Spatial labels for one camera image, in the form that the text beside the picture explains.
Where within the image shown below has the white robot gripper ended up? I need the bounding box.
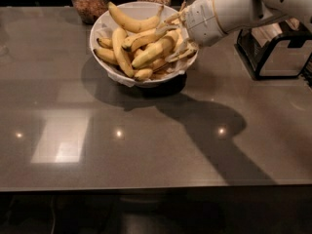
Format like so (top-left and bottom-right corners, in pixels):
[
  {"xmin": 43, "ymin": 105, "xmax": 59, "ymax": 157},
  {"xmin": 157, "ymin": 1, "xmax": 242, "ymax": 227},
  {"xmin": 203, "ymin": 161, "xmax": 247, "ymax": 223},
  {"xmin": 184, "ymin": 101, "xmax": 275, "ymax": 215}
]
[{"xmin": 155, "ymin": 0, "xmax": 227, "ymax": 62}]

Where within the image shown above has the large yellow banana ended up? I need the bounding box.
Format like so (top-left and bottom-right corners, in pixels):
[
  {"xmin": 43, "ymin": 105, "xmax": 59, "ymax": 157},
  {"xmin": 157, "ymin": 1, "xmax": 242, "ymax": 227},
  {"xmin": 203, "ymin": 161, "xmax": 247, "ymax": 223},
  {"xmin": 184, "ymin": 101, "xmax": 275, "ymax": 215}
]
[{"xmin": 132, "ymin": 30, "xmax": 178, "ymax": 69}]

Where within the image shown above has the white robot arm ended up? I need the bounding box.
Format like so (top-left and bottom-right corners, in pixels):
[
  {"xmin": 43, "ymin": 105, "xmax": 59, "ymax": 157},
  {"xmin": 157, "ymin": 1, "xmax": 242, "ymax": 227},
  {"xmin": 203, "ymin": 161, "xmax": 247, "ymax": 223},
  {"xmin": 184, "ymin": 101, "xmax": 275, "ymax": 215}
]
[{"xmin": 157, "ymin": 0, "xmax": 312, "ymax": 46}]

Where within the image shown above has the right upright yellow banana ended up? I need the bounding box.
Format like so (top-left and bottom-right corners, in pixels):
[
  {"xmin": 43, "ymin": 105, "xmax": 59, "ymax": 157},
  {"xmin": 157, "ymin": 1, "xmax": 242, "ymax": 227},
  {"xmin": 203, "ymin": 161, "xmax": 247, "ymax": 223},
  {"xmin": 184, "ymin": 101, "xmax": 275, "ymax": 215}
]
[{"xmin": 173, "ymin": 1, "xmax": 186, "ymax": 53}]

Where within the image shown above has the white paper bowl liner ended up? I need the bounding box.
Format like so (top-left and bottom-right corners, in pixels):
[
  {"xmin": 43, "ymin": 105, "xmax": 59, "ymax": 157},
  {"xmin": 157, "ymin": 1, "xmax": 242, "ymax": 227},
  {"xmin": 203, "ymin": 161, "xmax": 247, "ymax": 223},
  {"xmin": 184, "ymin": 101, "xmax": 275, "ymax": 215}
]
[{"xmin": 92, "ymin": 3, "xmax": 199, "ymax": 88}]

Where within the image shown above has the top curved yellow banana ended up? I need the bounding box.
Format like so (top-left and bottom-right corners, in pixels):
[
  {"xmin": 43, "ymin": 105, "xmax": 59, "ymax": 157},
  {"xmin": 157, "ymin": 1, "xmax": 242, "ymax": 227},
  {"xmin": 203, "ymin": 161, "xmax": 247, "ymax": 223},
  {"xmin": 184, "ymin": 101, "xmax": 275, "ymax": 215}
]
[{"xmin": 108, "ymin": 2, "xmax": 164, "ymax": 33}]

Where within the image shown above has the upper middle yellow banana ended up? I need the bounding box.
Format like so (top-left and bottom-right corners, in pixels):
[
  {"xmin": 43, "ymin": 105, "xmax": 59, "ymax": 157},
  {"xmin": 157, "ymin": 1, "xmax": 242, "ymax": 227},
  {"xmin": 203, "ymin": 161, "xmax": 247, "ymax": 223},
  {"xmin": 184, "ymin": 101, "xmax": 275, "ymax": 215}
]
[{"xmin": 122, "ymin": 25, "xmax": 176, "ymax": 52}]

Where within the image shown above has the small bottom yellow banana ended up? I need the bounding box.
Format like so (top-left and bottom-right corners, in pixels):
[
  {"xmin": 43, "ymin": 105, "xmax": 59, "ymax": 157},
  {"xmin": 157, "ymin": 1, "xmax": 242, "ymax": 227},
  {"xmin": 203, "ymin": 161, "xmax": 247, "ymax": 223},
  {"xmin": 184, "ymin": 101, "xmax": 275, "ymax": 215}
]
[{"xmin": 134, "ymin": 68, "xmax": 153, "ymax": 81}]

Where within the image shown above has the small yellow banana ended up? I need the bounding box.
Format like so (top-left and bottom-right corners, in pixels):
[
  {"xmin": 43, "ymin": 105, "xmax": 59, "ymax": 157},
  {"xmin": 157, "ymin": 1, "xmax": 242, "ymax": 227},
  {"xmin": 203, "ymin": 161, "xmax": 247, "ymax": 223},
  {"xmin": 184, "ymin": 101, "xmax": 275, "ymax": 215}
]
[
  {"xmin": 134, "ymin": 68, "xmax": 153, "ymax": 81},
  {"xmin": 97, "ymin": 37, "xmax": 113, "ymax": 49}
]

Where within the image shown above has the long vertical yellow banana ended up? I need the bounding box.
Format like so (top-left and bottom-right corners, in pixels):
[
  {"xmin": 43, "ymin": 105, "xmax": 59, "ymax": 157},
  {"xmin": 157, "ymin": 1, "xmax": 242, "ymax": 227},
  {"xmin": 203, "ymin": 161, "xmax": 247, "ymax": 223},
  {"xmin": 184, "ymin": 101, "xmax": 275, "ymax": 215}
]
[{"xmin": 112, "ymin": 27, "xmax": 135, "ymax": 78}]

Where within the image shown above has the small left yellow banana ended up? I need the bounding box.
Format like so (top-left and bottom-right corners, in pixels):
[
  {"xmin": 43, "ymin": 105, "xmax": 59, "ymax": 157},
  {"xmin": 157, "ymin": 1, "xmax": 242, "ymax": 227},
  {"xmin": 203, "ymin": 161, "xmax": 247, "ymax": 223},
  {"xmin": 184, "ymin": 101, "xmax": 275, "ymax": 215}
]
[{"xmin": 97, "ymin": 37, "xmax": 113, "ymax": 49}]

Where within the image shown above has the left lower yellow banana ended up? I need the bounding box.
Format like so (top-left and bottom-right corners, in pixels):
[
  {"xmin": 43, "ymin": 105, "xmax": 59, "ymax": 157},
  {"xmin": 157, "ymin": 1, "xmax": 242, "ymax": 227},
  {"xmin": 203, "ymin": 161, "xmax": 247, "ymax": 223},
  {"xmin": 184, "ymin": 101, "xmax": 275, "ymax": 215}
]
[{"xmin": 93, "ymin": 48, "xmax": 118, "ymax": 65}]

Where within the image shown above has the white bowl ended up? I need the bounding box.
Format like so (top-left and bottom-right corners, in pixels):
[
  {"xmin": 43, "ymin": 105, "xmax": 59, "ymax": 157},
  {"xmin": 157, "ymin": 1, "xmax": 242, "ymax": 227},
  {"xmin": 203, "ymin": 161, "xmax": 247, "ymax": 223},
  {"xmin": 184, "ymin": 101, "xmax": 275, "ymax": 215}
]
[{"xmin": 89, "ymin": 1, "xmax": 200, "ymax": 89}]

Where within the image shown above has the left glass cereal jar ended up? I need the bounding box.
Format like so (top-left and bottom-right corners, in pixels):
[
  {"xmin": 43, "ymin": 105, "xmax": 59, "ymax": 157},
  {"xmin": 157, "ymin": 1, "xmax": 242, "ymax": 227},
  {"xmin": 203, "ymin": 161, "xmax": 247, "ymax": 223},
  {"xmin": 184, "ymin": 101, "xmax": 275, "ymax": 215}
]
[{"xmin": 71, "ymin": 0, "xmax": 109, "ymax": 24}]

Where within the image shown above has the black napkin holder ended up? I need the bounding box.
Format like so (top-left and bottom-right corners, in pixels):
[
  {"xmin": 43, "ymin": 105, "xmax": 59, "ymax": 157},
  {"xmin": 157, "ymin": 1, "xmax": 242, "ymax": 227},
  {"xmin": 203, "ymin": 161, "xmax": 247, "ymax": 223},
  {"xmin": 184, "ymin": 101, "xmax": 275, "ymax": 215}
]
[{"xmin": 235, "ymin": 21, "xmax": 312, "ymax": 80}]

